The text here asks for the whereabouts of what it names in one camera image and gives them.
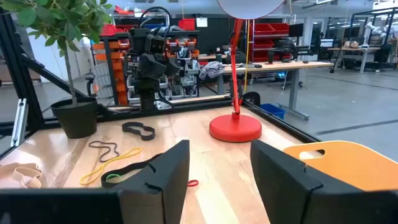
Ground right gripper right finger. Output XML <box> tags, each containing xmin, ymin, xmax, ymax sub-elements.
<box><xmin>249</xmin><ymin>139</ymin><xmax>326</xmax><ymax>224</ymax></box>

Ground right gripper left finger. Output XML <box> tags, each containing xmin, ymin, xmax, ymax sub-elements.
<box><xmin>119</xmin><ymin>139</ymin><xmax>191</xmax><ymax>224</ymax></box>

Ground wide black long rubber band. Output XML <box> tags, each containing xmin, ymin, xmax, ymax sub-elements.
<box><xmin>100</xmin><ymin>152</ymin><xmax>163</xmax><ymax>189</ymax></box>

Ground thin yellow rubber band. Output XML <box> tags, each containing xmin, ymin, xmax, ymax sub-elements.
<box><xmin>79</xmin><ymin>146</ymin><xmax>142</xmax><ymax>186</ymax></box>

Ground small green rubber band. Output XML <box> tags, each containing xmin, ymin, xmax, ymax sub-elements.
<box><xmin>105</xmin><ymin>173</ymin><xmax>123</xmax><ymax>183</ymax></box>

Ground wide black figure-eight rubber band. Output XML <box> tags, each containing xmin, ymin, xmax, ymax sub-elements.
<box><xmin>121</xmin><ymin>121</ymin><xmax>156</xmax><ymax>141</ymax></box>

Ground thin dark rubber band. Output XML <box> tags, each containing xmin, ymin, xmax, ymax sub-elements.
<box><xmin>88</xmin><ymin>140</ymin><xmax>121</xmax><ymax>164</ymax></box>

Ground wide beige rubber band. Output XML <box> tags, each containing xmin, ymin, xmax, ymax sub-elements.
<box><xmin>12</xmin><ymin>167</ymin><xmax>44</xmax><ymax>189</ymax></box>
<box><xmin>0</xmin><ymin>162</ymin><xmax>43</xmax><ymax>190</ymax></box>

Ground red plastic bin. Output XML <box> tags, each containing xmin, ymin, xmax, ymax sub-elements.
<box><xmin>178</xmin><ymin>18</ymin><xmax>197</xmax><ymax>32</ymax></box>
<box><xmin>101</xmin><ymin>24</ymin><xmax>125</xmax><ymax>37</ymax></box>

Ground blue plastic floor bin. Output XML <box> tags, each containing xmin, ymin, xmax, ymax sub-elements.
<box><xmin>259</xmin><ymin>103</ymin><xmax>287</xmax><ymax>120</ymax></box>

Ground yellow plastic bin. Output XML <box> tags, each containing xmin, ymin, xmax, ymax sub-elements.
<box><xmin>283</xmin><ymin>140</ymin><xmax>398</xmax><ymax>192</ymax></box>

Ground red bin shelf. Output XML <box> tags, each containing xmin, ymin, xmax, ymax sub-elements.
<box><xmin>248</xmin><ymin>20</ymin><xmax>290</xmax><ymax>63</ymax></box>

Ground orange drawer rack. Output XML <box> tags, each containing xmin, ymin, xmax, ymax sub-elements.
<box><xmin>91</xmin><ymin>39</ymin><xmax>131</xmax><ymax>106</ymax></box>

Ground grey cloth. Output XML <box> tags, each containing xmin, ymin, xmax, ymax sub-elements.
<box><xmin>198</xmin><ymin>60</ymin><xmax>225</xmax><ymax>81</ymax></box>

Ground red desk lamp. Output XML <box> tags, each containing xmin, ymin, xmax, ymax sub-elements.
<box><xmin>208</xmin><ymin>0</ymin><xmax>286</xmax><ymax>144</ymax></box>

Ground green plant in black pot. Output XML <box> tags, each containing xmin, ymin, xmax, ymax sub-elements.
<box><xmin>0</xmin><ymin>0</ymin><xmax>113</xmax><ymax>139</ymax></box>

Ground wooden desk grey legs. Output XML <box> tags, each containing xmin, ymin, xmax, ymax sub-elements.
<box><xmin>217</xmin><ymin>60</ymin><xmax>334</xmax><ymax>121</ymax></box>

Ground black computer monitor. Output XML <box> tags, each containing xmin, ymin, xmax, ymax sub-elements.
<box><xmin>288</xmin><ymin>23</ymin><xmax>305</xmax><ymax>38</ymax></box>

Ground distant wooden table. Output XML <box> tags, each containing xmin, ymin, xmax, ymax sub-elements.
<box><xmin>327</xmin><ymin>45</ymin><xmax>382</xmax><ymax>74</ymax></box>

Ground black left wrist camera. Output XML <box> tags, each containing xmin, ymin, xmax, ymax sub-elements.
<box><xmin>148</xmin><ymin>33</ymin><xmax>167</xmax><ymax>54</ymax></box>

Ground black aluminium table frame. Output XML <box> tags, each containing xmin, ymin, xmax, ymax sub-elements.
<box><xmin>0</xmin><ymin>7</ymin><xmax>320</xmax><ymax>156</ymax></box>

